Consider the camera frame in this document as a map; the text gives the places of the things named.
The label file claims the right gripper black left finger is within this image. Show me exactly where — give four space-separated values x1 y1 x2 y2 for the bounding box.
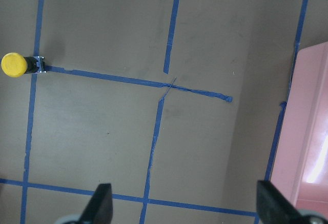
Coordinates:
78 183 113 224

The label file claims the pink plastic bin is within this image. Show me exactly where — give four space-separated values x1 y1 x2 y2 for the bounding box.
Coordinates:
271 43 327 217

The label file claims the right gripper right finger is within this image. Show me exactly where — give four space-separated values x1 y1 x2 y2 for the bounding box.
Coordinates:
256 180 302 224

